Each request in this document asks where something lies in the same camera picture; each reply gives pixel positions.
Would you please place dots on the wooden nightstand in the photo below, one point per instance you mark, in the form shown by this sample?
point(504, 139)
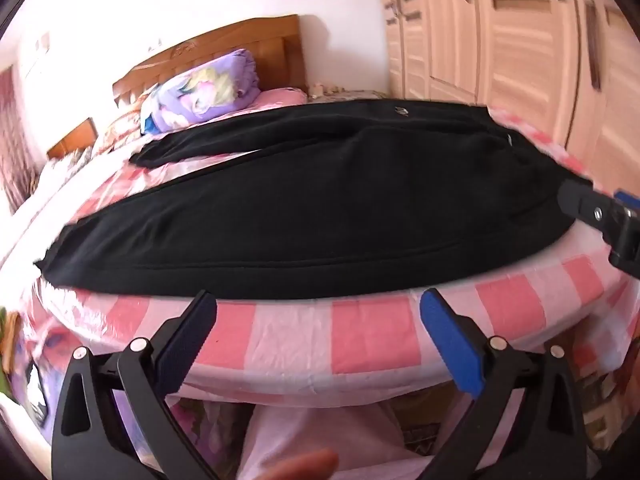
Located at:
point(75, 140)

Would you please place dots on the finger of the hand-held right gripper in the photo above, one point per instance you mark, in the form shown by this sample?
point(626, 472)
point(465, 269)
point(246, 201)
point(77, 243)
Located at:
point(585, 202)

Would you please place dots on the black pants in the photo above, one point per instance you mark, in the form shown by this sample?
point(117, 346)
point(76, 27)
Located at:
point(310, 200)

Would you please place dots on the beige wooden wardrobe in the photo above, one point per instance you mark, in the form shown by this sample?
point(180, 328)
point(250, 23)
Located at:
point(500, 35)

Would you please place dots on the purple printed folded blanket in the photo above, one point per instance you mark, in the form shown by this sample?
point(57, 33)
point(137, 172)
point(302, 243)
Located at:
point(200, 90)

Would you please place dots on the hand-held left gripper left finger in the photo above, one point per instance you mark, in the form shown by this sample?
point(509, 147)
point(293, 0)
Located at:
point(192, 330)

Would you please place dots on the person's left hand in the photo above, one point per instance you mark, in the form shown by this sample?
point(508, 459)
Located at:
point(305, 465)

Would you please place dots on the pink pillow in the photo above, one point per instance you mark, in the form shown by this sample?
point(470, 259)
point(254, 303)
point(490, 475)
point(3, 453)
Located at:
point(280, 96)

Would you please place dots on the bed with pink checked sheet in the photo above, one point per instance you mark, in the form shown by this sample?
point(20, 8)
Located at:
point(370, 335)

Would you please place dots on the wooden headboard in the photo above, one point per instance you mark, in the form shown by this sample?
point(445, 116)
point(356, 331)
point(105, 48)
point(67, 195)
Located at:
point(235, 40)

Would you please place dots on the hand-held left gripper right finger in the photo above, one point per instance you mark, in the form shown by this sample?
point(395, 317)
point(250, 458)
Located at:
point(450, 340)

